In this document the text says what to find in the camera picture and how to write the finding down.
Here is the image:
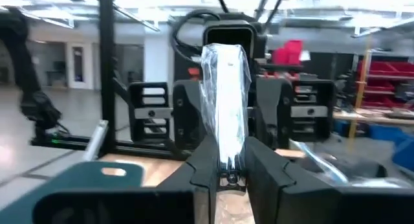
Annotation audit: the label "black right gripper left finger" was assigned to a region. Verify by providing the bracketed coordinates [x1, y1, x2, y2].
[32, 135, 221, 224]

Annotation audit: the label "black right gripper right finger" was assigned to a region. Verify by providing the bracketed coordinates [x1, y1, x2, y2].
[243, 136, 414, 224]

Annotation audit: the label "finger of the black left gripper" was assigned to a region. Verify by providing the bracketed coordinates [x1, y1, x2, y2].
[172, 79, 208, 151]
[253, 77, 294, 150]

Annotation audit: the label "bagged silver grooming tool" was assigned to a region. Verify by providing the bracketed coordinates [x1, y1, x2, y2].
[198, 42, 254, 173]

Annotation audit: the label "bagged black hair ties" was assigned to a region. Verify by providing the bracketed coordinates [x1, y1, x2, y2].
[289, 139, 414, 189]

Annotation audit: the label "teal plastic bin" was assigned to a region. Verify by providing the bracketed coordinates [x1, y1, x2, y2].
[0, 161, 145, 224]

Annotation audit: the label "silver aluminium bar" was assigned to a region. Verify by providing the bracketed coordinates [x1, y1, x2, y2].
[82, 119, 110, 162]

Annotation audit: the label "stacked red storage bins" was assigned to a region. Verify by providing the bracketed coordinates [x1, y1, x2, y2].
[271, 39, 304, 66]

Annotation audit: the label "white door with window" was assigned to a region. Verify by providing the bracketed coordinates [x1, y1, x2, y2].
[65, 42, 94, 90]

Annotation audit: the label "blue plastic crate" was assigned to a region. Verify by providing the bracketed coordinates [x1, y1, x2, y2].
[367, 124, 405, 144]
[391, 136, 414, 173]

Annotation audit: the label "long wooden workbench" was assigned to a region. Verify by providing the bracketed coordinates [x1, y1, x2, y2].
[332, 107, 414, 127]

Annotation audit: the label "rack of red bins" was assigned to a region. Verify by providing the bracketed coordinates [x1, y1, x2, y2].
[355, 60, 414, 111]

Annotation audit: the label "black aluminium table frame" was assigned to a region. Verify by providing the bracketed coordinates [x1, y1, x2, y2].
[30, 0, 195, 160]

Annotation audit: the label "black left camera cable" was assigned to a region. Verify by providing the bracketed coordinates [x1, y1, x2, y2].
[170, 9, 224, 65]

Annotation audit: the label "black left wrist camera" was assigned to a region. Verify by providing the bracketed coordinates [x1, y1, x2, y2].
[202, 19, 259, 62]

